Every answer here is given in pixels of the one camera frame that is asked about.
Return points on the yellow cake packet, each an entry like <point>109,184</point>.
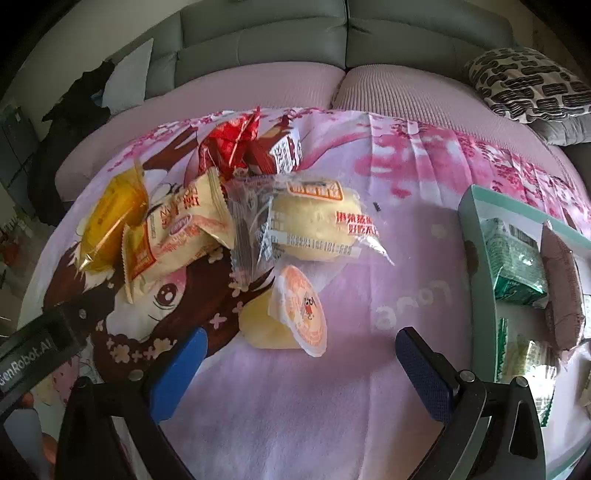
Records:
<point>108,217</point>

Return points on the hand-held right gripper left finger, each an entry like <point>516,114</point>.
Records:
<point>178,374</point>

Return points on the grey and pink sofa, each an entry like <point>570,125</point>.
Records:
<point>277,41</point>

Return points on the cream bread packet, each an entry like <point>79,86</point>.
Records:
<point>180,230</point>

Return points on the clear yellow bread packet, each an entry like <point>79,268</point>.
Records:
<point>318,226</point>

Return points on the pale grey pillow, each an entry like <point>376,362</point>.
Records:
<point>131,78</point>

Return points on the printed cartoon blanket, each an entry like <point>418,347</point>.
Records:
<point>369,286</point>

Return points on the mauve snack packet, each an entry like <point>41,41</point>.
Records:
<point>561,295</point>

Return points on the red and white snack packet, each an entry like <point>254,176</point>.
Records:
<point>277,154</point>

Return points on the green rice cracker packet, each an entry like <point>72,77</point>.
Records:
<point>526,364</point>

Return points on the yellow jelly cup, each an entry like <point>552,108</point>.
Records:
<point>300,309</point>

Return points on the black and white patterned pillow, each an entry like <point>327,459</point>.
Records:
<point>526,83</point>

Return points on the teal box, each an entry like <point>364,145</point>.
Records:
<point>475,258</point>

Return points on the large green and white packet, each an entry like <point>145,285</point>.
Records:
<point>512,263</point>

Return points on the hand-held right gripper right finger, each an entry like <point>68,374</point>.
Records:
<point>422,374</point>

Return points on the black clothing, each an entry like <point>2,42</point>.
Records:
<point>69,138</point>

